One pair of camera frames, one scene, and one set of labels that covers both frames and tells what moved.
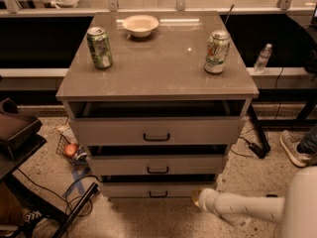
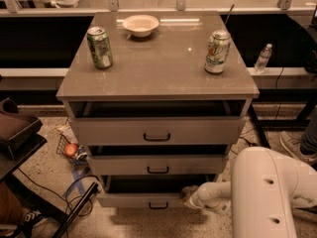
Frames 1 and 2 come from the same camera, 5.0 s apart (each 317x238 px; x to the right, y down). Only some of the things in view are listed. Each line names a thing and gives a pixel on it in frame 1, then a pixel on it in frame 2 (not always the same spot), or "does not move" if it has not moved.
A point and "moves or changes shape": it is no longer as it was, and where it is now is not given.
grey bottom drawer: (156, 189) moves or changes shape
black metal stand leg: (76, 211) does not move
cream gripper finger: (196, 196) -> (187, 191)
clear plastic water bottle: (263, 59) does not move
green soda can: (101, 48) does not move
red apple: (70, 150) does not move
